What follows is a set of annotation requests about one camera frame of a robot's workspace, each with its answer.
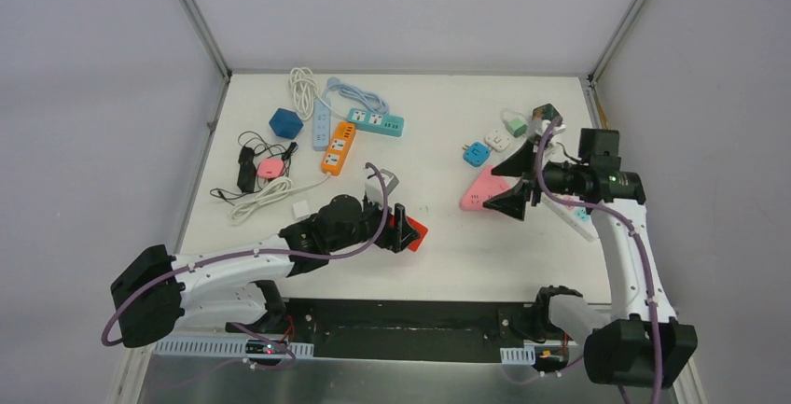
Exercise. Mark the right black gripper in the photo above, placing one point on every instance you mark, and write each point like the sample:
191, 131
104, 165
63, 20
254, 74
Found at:
512, 202

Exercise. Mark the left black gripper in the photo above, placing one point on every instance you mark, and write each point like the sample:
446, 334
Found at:
399, 226

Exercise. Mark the red cube adapter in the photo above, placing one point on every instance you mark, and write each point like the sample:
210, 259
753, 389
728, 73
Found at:
415, 226

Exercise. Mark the pink triangular power strip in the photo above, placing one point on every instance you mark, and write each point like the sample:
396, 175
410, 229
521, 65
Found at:
484, 187

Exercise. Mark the white square charger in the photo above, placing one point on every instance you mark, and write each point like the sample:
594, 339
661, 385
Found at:
498, 140

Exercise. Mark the blue small adapter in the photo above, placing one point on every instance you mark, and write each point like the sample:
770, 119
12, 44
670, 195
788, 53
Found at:
476, 154

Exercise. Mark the light green plug charger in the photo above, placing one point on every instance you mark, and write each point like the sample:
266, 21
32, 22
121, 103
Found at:
515, 122

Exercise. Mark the white multicolour power strip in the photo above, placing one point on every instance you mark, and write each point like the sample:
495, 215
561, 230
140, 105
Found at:
576, 217

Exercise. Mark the dark green dragon cube adapter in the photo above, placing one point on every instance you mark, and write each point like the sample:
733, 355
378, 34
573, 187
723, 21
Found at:
546, 112

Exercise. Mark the white tiger cube adapter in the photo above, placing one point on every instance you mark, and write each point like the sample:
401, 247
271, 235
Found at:
554, 145

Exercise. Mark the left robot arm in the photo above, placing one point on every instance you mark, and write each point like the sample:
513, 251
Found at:
160, 292

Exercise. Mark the orange power strip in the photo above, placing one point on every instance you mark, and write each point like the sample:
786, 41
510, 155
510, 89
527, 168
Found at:
338, 149

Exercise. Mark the teal power strip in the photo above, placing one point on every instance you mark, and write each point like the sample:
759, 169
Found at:
383, 124

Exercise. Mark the light blue power strip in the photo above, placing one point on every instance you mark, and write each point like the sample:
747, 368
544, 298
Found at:
321, 123

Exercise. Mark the pink round adapter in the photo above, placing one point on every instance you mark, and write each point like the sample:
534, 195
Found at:
270, 168

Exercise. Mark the blue cube adapter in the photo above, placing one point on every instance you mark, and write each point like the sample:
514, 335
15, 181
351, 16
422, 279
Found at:
286, 124

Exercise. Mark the black power adapter with cable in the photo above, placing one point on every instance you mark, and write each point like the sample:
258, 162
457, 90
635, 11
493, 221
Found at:
253, 149

